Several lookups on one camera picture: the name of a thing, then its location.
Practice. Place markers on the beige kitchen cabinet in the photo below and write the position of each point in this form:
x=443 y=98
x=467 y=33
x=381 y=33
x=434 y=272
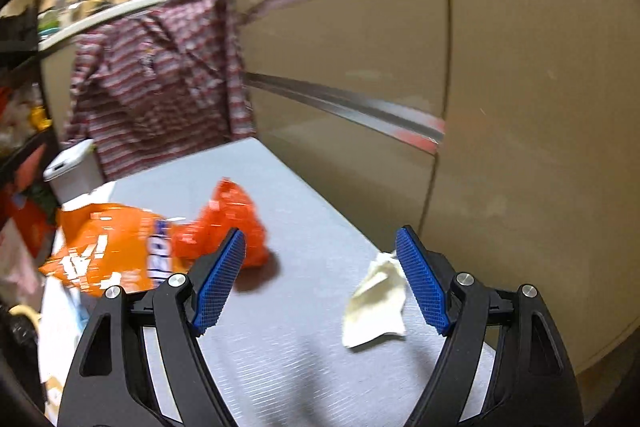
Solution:
x=500 y=57

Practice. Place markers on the red plaid shirt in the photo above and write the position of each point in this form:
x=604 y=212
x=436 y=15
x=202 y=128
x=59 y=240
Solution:
x=150 y=97

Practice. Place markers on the yellow snack packet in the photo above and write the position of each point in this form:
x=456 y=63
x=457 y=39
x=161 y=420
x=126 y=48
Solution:
x=40 y=119

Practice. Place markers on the white pedal bin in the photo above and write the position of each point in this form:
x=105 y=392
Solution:
x=75 y=177

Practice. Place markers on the cream trash can black liner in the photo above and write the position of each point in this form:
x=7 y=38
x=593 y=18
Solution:
x=22 y=337

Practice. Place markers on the orange snack bag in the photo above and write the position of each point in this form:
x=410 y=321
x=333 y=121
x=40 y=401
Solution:
x=110 y=237

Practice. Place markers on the black shelf rack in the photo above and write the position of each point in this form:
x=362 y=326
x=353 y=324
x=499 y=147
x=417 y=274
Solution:
x=25 y=147

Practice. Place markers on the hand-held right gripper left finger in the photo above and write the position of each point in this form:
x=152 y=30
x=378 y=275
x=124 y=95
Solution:
x=220 y=282

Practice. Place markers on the white tissue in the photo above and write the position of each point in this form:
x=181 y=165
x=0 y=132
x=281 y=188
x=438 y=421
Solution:
x=372 y=307

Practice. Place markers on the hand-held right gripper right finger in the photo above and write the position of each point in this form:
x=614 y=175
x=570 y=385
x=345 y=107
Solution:
x=422 y=282

